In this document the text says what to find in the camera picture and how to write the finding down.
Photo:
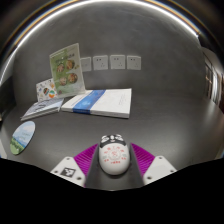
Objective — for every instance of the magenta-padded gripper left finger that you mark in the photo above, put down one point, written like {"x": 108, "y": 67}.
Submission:
{"x": 86, "y": 159}

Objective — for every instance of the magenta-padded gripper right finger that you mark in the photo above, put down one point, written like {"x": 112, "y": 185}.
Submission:
{"x": 143, "y": 158}

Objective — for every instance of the white panda-print computer mouse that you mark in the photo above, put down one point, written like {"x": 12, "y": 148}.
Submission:
{"x": 113, "y": 156}

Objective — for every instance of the round landscape-print mouse pad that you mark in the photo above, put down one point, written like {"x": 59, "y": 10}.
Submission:
{"x": 22, "y": 137}

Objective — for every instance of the white book with blue stripe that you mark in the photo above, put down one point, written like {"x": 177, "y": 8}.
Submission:
{"x": 103, "y": 101}

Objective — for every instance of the grey building-print book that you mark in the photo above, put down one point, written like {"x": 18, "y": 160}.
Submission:
{"x": 41, "y": 108}

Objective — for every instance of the white sticker-print standing card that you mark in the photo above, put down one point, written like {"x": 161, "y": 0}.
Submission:
{"x": 46, "y": 89}

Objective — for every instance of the green food-print standing leaflet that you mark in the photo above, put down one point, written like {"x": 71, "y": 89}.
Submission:
{"x": 67, "y": 70}

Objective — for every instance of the long white light strip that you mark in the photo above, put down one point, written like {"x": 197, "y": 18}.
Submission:
{"x": 33, "y": 31}

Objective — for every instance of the white wall socket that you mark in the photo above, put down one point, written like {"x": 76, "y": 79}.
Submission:
{"x": 117, "y": 62}
{"x": 100, "y": 62}
{"x": 87, "y": 64}
{"x": 133, "y": 62}

